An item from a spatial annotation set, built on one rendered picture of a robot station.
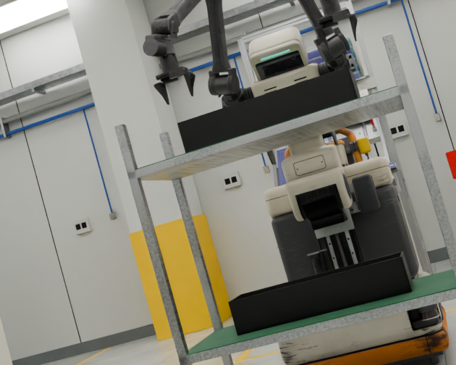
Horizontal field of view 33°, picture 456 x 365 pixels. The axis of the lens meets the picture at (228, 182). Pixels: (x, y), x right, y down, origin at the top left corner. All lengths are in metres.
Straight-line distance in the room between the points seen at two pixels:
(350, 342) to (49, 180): 4.69
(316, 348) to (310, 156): 0.73
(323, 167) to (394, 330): 0.67
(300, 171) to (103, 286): 4.27
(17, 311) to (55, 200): 1.11
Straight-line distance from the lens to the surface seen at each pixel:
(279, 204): 3.27
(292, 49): 2.97
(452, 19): 6.51
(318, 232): 3.15
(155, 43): 2.53
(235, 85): 2.98
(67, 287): 7.19
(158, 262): 2.41
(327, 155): 2.97
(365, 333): 2.94
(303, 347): 2.98
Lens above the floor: 0.67
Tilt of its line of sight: 4 degrees up
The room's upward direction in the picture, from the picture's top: 16 degrees counter-clockwise
